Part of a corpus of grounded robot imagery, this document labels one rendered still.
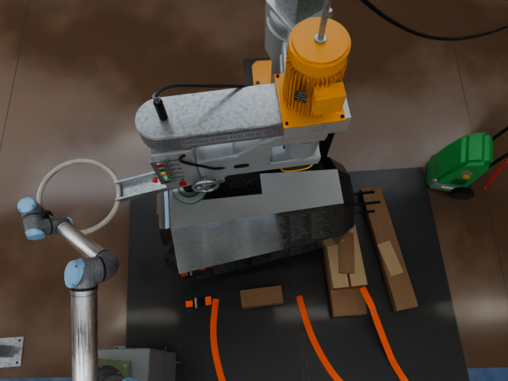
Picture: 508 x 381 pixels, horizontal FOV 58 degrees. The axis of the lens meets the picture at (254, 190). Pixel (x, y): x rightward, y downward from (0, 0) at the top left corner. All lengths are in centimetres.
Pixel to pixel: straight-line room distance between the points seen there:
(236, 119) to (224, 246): 105
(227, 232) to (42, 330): 166
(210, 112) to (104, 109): 226
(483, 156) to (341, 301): 142
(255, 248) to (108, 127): 187
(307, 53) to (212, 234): 145
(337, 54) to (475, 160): 198
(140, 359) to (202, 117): 136
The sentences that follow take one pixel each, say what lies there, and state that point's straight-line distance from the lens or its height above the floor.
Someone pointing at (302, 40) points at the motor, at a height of 208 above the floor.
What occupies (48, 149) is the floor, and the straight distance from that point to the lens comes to 424.
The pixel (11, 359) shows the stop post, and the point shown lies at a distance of 387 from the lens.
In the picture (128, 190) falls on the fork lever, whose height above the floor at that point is 89.
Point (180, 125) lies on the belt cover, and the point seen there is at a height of 168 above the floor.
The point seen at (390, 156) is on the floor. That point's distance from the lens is 399.
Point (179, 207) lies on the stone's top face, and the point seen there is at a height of 81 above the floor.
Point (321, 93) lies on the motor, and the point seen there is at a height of 194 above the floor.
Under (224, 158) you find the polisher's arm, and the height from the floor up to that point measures 136.
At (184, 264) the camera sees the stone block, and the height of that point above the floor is 62.
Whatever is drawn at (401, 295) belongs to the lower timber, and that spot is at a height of 11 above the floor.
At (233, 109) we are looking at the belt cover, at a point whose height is 168.
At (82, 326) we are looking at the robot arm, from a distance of 219.
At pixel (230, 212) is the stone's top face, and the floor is 81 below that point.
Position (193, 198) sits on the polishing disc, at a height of 83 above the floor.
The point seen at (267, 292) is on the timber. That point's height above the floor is 14.
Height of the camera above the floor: 347
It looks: 69 degrees down
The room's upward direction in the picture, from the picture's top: 1 degrees counter-clockwise
